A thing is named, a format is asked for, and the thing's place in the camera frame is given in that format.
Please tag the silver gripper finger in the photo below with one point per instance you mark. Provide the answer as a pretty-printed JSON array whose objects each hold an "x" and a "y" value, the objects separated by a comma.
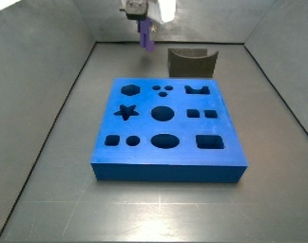
[{"x": 166, "y": 7}]

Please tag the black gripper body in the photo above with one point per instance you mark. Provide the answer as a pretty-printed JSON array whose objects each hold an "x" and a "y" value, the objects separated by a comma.
[{"x": 135, "y": 9}]

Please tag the blue foam shape board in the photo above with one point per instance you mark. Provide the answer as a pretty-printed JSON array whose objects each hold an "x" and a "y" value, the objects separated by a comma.
[{"x": 166, "y": 131}]

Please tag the dark curved holder stand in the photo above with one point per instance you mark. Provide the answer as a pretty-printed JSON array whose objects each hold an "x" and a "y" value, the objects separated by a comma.
[{"x": 190, "y": 63}]

